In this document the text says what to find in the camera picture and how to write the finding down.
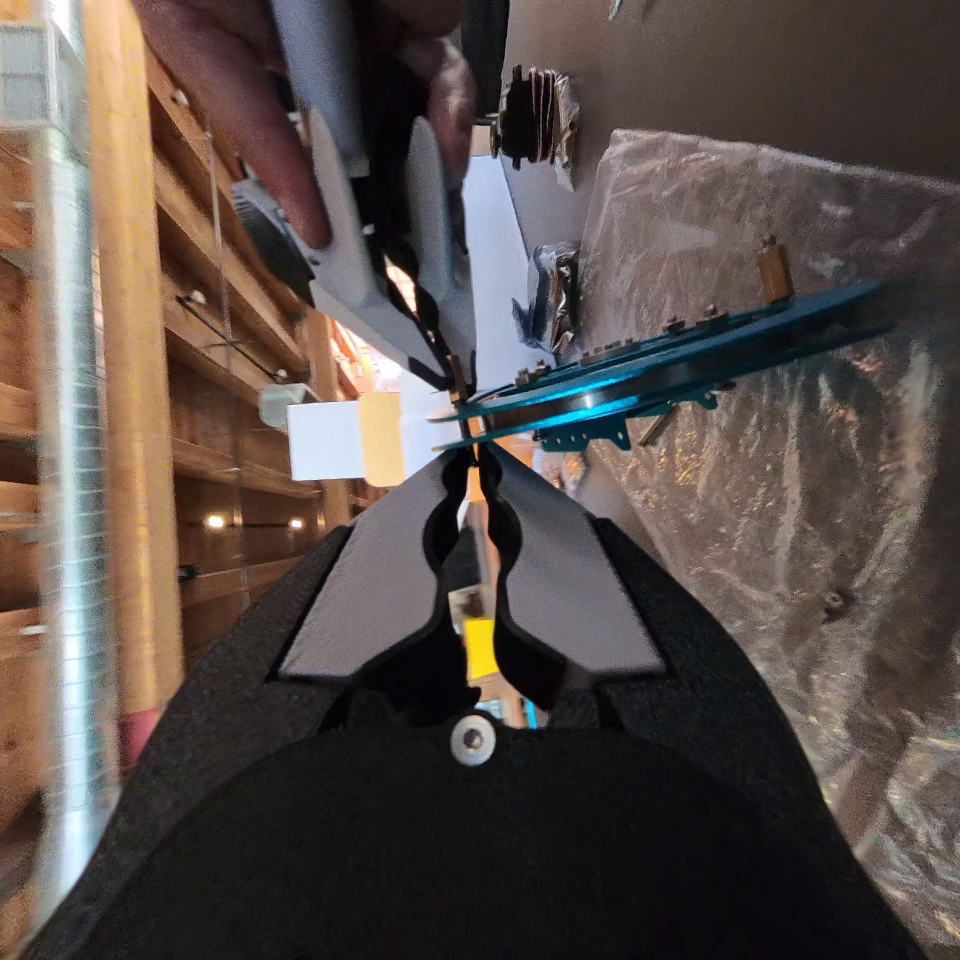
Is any clear plastic bag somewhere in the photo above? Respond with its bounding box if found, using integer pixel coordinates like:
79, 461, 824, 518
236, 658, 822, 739
570, 127, 960, 960

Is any white and orange cardboard box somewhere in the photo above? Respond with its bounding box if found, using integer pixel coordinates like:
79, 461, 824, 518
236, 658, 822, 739
288, 123, 543, 481

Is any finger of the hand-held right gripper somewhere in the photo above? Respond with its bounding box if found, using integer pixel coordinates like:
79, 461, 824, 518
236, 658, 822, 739
407, 118, 481, 375
306, 111, 455, 393

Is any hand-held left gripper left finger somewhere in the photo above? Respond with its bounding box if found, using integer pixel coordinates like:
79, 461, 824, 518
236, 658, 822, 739
277, 450, 474, 710

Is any yellow storage bin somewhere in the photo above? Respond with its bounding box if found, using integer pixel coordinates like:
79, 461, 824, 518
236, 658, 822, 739
465, 618, 500, 680

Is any silver spiral duct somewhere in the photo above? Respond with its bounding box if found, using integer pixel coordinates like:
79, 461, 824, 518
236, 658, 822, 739
30, 127, 125, 901

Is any black servo motor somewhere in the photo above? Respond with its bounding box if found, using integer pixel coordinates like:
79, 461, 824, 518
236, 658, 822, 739
491, 63, 582, 168

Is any silver antistatic bag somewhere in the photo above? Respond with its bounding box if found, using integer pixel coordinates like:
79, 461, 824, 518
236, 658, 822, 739
512, 243, 580, 354

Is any wooden ceiling beam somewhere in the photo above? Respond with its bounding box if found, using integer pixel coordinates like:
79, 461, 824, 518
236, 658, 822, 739
82, 0, 185, 721

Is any silver rectangular duct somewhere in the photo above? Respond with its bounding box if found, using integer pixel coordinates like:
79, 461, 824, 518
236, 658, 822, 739
0, 22, 84, 129

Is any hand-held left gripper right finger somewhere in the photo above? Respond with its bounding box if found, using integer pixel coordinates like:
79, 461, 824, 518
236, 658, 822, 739
477, 444, 669, 712

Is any pale green rounded object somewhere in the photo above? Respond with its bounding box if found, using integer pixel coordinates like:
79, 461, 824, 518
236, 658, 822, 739
258, 382, 316, 432

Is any blue round turntable assembly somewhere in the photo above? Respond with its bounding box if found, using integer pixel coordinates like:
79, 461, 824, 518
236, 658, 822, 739
427, 281, 897, 455

